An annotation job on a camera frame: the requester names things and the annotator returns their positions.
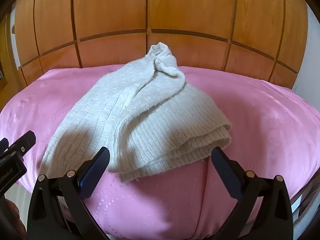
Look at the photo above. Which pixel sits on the dark wooden bed frame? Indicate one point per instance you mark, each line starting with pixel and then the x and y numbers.
pixel 307 192

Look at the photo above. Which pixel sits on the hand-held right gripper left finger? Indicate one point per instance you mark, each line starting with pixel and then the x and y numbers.
pixel 94 169

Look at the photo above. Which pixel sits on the white knitted sweater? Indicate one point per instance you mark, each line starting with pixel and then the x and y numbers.
pixel 140 120

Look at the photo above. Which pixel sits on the person's left hand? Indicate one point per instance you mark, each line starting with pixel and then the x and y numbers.
pixel 12 212

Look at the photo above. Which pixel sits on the pink bedspread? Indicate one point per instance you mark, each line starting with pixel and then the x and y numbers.
pixel 262 120

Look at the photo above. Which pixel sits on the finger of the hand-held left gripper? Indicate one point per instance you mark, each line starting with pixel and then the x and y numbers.
pixel 25 141
pixel 3 145

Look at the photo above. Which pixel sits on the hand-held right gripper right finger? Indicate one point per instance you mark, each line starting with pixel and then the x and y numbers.
pixel 226 173

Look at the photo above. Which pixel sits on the wooden headboard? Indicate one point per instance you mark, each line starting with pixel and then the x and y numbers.
pixel 175 17

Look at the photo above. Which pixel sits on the white padded headboard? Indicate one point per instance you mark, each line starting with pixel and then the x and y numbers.
pixel 308 67

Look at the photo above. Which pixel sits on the wooden shelf unit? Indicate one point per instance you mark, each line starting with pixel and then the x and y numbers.
pixel 7 55

